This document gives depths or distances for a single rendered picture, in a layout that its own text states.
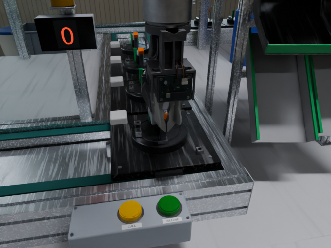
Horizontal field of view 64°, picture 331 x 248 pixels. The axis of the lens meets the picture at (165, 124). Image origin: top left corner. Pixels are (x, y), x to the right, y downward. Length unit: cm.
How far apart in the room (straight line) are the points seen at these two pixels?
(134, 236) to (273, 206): 34
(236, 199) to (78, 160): 39
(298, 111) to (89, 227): 52
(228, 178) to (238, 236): 12
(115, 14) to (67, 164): 369
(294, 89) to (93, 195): 52
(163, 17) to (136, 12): 381
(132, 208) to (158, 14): 32
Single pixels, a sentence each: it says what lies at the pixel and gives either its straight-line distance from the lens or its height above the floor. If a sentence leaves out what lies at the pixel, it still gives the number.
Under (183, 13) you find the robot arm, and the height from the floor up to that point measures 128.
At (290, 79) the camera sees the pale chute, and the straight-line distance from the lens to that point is 71.
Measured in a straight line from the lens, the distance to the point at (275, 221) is 66.
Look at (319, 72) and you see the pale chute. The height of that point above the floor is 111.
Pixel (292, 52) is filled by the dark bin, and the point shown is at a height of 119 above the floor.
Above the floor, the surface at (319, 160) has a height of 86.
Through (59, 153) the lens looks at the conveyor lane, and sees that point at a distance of 74.
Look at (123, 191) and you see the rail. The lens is 55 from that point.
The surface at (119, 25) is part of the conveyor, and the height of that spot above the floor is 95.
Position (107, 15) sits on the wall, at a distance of 429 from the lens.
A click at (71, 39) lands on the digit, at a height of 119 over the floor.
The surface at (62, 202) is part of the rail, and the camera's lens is 55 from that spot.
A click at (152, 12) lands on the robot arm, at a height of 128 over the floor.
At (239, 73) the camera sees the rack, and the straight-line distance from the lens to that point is 67.
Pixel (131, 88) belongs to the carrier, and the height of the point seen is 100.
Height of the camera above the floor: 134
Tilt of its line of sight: 32 degrees down
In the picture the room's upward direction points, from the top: straight up
